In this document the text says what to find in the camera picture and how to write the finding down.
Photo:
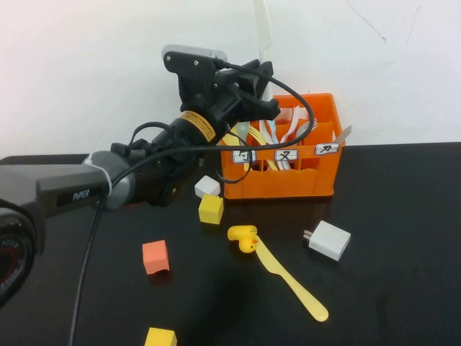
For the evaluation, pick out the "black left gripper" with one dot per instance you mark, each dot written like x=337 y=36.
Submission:
x=230 y=93

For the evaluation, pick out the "white plastic knife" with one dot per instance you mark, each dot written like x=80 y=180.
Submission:
x=263 y=29

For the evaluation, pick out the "yellow plastic knife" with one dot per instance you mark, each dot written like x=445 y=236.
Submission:
x=288 y=279

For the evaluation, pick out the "orange plastic cutlery crate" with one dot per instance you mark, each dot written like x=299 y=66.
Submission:
x=281 y=184

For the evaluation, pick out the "blue plastic fork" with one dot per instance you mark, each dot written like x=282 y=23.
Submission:
x=272 y=131

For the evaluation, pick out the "white plastic fork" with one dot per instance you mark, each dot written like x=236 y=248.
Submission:
x=293 y=119
x=267 y=136

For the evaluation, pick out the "green plastic spoon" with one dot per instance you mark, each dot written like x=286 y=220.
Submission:
x=244 y=129

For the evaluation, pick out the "yellow plastic fork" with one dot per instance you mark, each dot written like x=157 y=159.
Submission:
x=256 y=136

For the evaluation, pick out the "grey plastic fork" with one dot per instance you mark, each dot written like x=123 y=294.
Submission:
x=308 y=127

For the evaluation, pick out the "yellow plastic spoon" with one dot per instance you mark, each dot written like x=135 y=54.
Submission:
x=230 y=140

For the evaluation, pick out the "paper label fork character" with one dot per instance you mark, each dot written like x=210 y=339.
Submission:
x=286 y=155

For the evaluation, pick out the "paper label spoon character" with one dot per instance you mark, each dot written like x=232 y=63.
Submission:
x=245 y=157

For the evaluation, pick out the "paper label knife character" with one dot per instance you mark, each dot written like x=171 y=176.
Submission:
x=327 y=149

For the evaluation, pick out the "grey plastic knife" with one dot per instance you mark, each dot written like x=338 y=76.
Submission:
x=344 y=134

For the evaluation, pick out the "white foam cube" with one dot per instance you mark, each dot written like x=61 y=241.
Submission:
x=207 y=185

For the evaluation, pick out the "yellow foam cube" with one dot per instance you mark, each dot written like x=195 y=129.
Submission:
x=158 y=338
x=210 y=210

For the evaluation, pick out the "yellow rubber duck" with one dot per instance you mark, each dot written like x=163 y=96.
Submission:
x=241 y=238

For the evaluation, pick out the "white power adapter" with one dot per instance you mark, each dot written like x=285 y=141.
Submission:
x=329 y=240

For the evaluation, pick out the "white zip tie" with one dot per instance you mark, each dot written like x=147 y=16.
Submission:
x=108 y=180

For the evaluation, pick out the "orange foam cube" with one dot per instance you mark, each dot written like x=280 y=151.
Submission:
x=155 y=256

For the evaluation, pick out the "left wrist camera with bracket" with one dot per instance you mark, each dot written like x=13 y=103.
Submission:
x=191 y=66

